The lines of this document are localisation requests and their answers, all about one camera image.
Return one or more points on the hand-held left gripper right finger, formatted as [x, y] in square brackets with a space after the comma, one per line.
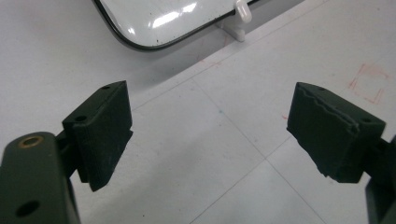
[333, 137]

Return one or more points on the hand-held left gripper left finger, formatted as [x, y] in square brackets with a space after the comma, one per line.
[99, 137]

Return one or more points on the white whiteboard with black rim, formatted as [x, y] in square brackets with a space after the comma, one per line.
[162, 21]

